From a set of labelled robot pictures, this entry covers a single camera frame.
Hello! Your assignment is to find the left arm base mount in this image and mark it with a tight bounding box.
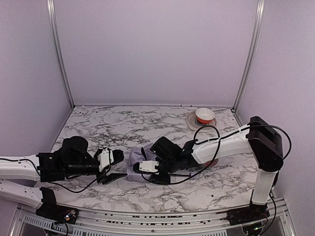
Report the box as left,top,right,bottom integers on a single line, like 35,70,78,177
35,205,79,224

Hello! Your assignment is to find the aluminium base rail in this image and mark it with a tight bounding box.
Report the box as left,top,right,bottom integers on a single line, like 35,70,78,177
8,198,296,236

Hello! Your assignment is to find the orange white bowl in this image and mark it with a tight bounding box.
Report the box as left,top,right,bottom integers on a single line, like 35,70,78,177
195,108,215,124

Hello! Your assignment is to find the left aluminium frame post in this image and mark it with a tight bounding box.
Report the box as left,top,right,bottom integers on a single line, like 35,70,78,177
47,0,75,110

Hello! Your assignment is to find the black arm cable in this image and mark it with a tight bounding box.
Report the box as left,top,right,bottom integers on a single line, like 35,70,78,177
0,157,111,194
145,124,292,185

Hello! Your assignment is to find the lilac folding umbrella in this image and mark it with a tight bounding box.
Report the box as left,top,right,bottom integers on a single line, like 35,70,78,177
127,143,199,183

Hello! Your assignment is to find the grey swirl plate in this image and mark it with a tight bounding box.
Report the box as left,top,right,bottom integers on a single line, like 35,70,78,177
186,111,217,131

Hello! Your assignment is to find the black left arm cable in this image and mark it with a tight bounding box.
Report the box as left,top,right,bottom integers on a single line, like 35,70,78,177
0,157,111,194

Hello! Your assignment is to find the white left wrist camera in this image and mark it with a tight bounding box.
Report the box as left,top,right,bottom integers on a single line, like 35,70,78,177
97,148,114,172

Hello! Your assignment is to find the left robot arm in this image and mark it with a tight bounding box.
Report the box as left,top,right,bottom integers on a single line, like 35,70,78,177
0,136,126,222

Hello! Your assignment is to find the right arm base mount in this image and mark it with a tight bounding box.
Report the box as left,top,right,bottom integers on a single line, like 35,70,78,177
226,205,270,226

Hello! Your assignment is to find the right aluminium frame post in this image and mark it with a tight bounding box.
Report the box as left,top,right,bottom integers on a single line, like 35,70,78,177
232,0,266,113

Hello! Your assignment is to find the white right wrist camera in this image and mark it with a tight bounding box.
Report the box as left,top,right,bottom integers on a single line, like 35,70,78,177
139,160,159,173

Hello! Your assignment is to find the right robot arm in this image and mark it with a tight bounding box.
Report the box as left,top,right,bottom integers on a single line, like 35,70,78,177
131,116,286,223

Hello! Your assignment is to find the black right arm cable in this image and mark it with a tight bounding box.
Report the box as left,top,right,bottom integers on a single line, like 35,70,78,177
145,124,292,185

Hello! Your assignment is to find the aluminium frame post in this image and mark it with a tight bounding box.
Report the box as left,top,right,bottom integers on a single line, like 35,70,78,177
232,0,266,113
47,0,75,110

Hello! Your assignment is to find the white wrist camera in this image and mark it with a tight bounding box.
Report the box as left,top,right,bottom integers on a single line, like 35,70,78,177
139,160,159,173
97,148,114,172

